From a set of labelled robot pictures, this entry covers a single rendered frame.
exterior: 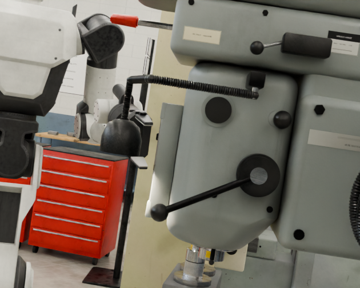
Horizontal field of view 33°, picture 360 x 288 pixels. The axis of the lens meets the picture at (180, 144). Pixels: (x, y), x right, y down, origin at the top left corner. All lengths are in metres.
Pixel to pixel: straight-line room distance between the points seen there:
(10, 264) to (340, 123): 1.01
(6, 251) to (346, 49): 1.07
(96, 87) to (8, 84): 0.27
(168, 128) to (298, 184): 0.25
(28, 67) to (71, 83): 8.66
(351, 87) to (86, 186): 4.83
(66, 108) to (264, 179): 9.46
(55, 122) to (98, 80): 8.60
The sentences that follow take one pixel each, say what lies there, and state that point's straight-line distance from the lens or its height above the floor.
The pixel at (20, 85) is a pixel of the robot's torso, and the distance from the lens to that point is 1.72.
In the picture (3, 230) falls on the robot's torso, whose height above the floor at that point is 1.14.
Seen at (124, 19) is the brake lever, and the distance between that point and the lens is 1.23.
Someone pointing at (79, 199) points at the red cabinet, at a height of 0.59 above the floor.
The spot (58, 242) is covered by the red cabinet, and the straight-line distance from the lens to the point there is 5.91.
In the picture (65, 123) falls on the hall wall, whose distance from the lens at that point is 10.38.
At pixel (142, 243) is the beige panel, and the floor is 0.90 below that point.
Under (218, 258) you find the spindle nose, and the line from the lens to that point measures 1.13.
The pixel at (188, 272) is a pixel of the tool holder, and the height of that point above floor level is 1.17.
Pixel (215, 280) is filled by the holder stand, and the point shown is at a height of 1.15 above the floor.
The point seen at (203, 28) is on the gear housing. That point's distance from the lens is 1.01.
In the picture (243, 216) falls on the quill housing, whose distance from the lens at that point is 1.04.
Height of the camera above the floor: 1.54
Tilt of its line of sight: 3 degrees down
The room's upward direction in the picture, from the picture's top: 9 degrees clockwise
